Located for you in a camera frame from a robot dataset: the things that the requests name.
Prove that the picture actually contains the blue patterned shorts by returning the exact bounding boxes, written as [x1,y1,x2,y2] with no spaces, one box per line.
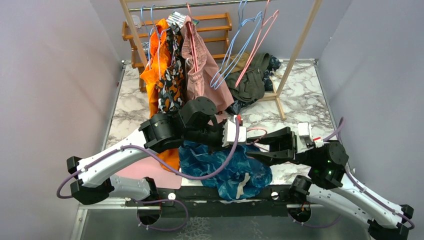
[178,141,273,201]

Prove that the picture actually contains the orange shorts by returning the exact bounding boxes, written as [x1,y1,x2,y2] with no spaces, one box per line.
[139,17,181,172]

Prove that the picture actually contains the dark navy patterned garment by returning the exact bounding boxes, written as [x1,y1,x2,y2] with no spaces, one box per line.
[226,55,281,115]

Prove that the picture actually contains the pink shorts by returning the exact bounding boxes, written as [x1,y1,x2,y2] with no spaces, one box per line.
[181,16,234,123]

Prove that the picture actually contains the wooden clothes rack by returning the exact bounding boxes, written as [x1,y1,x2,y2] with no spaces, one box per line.
[119,0,322,121]

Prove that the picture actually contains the blue wire hanger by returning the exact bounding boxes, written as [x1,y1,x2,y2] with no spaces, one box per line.
[209,0,264,90]

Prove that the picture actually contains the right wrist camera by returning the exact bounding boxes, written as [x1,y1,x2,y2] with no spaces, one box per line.
[296,122,325,154]

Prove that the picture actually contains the pink mat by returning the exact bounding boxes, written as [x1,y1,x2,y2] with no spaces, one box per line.
[116,157,182,189]

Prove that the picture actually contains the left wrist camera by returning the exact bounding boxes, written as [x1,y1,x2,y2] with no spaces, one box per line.
[221,115,247,148]

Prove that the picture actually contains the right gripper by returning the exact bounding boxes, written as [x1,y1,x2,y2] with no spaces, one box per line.
[245,125,318,167]

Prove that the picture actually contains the marker pen pack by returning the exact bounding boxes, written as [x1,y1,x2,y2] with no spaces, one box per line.
[166,11,187,28]

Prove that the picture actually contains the blue lidded jar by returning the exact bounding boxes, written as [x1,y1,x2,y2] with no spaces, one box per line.
[142,41,151,61]

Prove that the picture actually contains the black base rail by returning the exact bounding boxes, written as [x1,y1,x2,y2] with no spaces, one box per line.
[125,184,316,220]

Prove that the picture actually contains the hanger holding pink shorts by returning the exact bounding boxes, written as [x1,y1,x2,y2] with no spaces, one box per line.
[186,2,199,72]

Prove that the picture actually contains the clear plastic cup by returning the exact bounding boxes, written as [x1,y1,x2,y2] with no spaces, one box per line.
[131,14,143,32]

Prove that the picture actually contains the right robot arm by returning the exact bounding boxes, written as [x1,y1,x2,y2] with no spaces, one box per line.
[247,122,415,240]

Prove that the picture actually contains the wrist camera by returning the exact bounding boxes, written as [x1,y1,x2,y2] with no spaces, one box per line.
[221,115,247,148]
[296,122,325,154]

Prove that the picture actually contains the wooden shelf unit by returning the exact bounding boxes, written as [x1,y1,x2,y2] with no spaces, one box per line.
[121,12,233,73]

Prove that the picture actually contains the camouflage patterned shorts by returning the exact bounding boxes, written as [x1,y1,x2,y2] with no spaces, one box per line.
[157,23,186,113]

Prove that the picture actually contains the olive green garment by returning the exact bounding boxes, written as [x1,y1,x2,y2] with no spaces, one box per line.
[225,53,271,103]

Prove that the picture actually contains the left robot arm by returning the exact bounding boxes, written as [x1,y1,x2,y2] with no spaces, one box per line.
[66,96,228,206]

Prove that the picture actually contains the tan garment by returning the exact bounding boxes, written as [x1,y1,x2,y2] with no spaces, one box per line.
[221,52,251,74]

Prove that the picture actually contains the pink wire hanger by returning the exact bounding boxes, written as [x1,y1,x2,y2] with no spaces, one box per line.
[246,127,268,145]
[234,0,279,87]

